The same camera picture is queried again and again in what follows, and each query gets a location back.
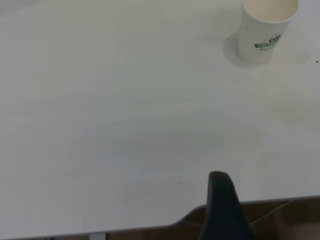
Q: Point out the white paper coffee cup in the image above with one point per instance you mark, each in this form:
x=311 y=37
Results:
x=252 y=35

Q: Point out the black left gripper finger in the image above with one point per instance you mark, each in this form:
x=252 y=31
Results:
x=222 y=212

